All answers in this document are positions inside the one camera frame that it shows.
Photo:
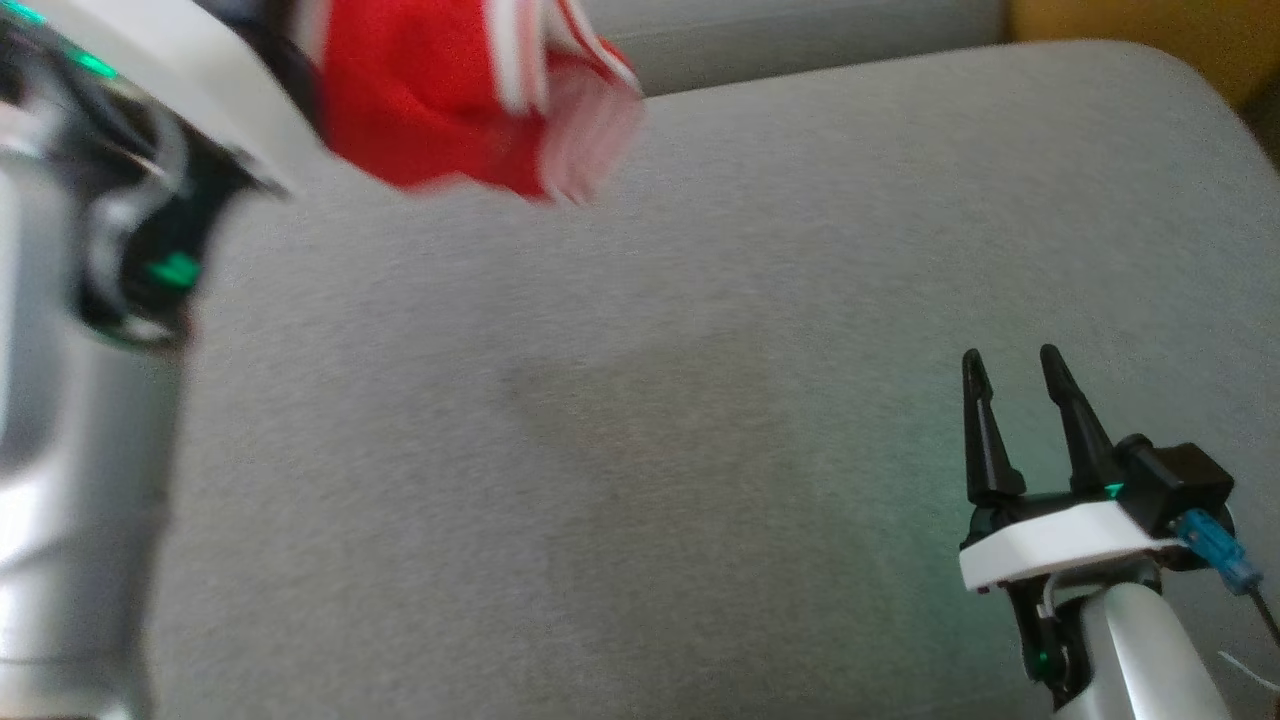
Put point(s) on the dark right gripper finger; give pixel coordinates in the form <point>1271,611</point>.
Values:
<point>1085,440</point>
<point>988,450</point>

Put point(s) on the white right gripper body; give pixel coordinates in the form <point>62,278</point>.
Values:
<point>1060,538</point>

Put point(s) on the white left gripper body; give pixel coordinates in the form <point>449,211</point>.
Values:
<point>200,70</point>

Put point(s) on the red jersey with white trim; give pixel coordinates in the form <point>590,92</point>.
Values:
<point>420,90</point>

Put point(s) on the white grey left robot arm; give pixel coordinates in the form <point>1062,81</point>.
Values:
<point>60,450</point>

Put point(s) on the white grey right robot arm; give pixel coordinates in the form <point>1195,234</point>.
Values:
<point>1150,650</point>

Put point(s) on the grey sofa seat cushion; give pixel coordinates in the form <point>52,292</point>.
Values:
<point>700,400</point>

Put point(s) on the yellow wooden panel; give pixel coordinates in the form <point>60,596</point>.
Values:
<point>1150,40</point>

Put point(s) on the grey sofa back cushion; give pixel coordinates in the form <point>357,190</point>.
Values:
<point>800,40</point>

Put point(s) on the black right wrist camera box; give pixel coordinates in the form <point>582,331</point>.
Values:
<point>1180,485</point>

